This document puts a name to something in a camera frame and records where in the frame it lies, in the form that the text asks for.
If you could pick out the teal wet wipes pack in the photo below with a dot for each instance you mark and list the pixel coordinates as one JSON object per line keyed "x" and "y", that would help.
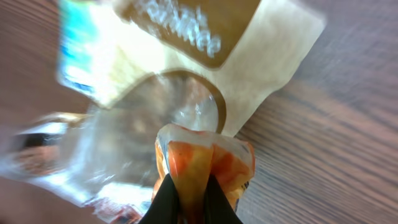
{"x": 78, "y": 35}

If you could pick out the beige brown snack bag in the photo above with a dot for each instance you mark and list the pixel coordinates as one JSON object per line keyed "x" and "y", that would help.
{"x": 202, "y": 65}

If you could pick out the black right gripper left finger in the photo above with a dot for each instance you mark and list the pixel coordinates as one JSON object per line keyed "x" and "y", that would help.
{"x": 165, "y": 206}

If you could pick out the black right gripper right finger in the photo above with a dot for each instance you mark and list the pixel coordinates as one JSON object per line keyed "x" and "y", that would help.
{"x": 217, "y": 209}

